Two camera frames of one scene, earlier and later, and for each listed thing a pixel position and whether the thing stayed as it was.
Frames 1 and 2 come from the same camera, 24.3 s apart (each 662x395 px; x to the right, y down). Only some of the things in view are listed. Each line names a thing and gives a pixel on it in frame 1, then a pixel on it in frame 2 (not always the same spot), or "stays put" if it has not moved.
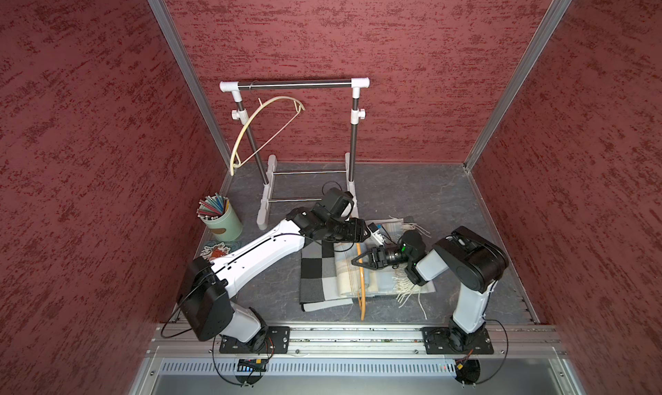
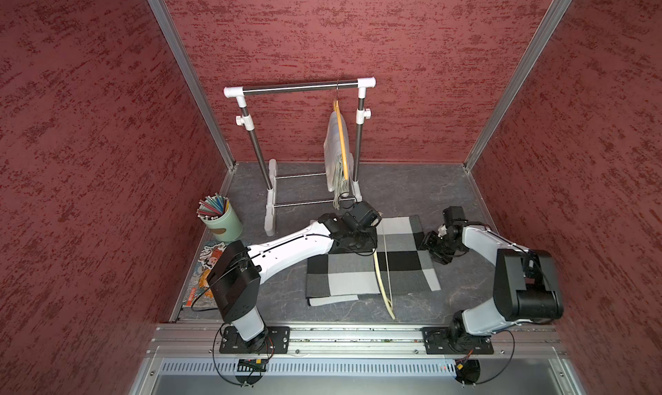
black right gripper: [378, 258] -> [441, 258]
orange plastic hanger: [361, 295] -> [336, 108]
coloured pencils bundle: [214, 206] stays put
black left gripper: [355, 232] stays put
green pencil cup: [227, 228] stays put
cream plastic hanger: [233, 147] -> [388, 300]
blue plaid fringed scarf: [389, 282] -> [336, 183]
